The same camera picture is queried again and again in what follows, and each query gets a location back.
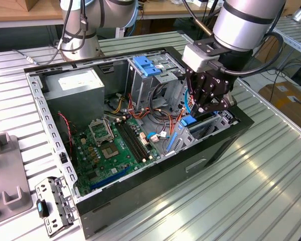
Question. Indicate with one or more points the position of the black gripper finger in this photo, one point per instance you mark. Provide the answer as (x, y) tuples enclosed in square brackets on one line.
[(195, 88), (215, 104)]

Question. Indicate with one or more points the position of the hard disk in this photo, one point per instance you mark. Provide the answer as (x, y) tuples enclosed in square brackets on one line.
[(188, 124)]

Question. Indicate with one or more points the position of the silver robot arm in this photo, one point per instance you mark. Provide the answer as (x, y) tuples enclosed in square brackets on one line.
[(240, 27)]

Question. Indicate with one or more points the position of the grey metal disk bay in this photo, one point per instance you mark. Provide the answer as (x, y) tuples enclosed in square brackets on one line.
[(222, 123)]

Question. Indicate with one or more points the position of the grey metal drive cage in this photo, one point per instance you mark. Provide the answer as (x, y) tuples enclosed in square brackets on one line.
[(140, 88)]

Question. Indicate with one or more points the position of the blue plastic drive latch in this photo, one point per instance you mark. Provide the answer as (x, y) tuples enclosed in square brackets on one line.
[(144, 66)]

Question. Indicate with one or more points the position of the cardboard box with labels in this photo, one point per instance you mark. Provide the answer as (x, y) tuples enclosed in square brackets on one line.
[(286, 105)]

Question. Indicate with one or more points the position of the small white box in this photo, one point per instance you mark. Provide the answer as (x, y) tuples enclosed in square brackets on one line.
[(202, 3)]

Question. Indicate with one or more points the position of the black RAM slot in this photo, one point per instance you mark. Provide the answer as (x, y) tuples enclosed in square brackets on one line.
[(132, 141), (128, 142), (135, 140), (138, 138)]

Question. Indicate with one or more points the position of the wooden desk with white legs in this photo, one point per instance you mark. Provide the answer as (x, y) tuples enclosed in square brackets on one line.
[(165, 10)]

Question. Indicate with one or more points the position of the black open PC case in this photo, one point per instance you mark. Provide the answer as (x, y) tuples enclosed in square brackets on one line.
[(153, 185)]

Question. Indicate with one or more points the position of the green motherboard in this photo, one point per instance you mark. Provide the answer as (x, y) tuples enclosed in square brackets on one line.
[(123, 163)]

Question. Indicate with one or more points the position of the CPU socket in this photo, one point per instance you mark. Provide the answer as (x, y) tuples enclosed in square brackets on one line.
[(110, 151)]

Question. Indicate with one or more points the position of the grey power supply box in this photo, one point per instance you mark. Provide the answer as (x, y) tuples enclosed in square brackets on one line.
[(75, 105)]

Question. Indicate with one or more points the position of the blue expansion slot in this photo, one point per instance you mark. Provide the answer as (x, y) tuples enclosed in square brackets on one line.
[(108, 179)]

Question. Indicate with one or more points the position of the plain brown box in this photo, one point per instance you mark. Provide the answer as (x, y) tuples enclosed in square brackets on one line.
[(40, 5)]

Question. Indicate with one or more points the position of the black latch with blue tab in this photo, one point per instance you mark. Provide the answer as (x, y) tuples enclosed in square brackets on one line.
[(40, 208)]

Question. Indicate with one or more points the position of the grey part rack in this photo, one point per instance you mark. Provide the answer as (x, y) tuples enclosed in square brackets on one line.
[(7, 173)]

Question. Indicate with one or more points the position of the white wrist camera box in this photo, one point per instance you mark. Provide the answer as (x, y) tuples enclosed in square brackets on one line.
[(198, 59)]

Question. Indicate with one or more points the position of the metal slat table with frame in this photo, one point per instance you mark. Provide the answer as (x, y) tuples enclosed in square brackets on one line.
[(297, 33)]

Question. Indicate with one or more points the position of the grey metal slot bracket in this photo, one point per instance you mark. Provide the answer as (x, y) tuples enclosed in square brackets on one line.
[(57, 200)]

